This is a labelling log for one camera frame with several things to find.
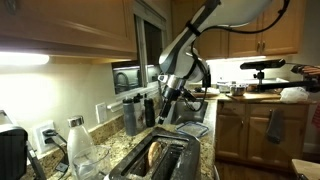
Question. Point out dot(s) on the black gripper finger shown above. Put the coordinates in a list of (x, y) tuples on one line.
[(165, 113)]

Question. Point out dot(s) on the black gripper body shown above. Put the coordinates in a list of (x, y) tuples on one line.
[(171, 95)]

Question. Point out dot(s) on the toasted bread slice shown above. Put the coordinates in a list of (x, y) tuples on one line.
[(154, 153)]

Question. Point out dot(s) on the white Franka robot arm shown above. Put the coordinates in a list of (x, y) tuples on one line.
[(180, 63)]

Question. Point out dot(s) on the stainless steel two-slot toaster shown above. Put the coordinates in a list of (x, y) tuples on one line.
[(180, 160)]

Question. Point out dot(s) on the stainless steel sink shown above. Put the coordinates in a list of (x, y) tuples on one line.
[(193, 115)]

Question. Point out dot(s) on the clear plastic container lid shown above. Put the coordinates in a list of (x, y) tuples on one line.
[(191, 129)]

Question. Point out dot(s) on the grey water bottle black cap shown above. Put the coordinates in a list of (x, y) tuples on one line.
[(129, 116)]

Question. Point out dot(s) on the thin wooden cutting board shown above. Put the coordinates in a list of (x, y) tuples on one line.
[(208, 94)]

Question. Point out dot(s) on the tall black grinder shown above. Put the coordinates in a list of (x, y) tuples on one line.
[(208, 78)]

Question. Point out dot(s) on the clear food container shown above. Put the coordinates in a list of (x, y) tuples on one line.
[(224, 87)]

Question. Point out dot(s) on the small metal bowl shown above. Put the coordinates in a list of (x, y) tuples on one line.
[(238, 90)]

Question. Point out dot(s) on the dim under-cabinet light strip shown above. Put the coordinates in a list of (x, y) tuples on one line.
[(233, 58)]

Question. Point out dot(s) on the wooden lower cabinet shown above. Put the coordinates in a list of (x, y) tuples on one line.
[(240, 133)]

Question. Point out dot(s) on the thick wooden cutting board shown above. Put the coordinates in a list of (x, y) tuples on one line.
[(253, 97)]

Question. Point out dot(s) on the clear glass measuring cup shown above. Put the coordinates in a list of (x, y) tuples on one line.
[(91, 163)]

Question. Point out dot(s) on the clear glass bottle silver cap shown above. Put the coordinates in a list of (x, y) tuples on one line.
[(78, 140)]

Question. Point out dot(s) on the dark hanging dish towel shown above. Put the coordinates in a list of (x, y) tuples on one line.
[(275, 126)]

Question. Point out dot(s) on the wooden corner upper cabinet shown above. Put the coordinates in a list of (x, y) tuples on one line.
[(276, 36)]

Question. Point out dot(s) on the white plastic bag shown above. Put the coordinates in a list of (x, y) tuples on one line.
[(295, 95)]

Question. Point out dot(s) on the bright under-cabinet light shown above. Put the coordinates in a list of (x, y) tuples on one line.
[(23, 58)]

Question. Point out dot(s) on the light wooden stool top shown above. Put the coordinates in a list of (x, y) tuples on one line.
[(306, 168)]

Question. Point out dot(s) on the black coffee maker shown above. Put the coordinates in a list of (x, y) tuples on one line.
[(13, 153)]

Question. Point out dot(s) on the kitchen window white frame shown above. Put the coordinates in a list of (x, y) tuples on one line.
[(146, 53)]

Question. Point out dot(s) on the white light switch plate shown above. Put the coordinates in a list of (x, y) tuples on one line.
[(101, 112)]

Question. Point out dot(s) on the black stereo camera bar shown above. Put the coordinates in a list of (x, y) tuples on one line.
[(263, 64)]

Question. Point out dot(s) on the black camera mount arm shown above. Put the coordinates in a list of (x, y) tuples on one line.
[(286, 85)]

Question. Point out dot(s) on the white wall outlet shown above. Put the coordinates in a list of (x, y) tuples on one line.
[(40, 140)]

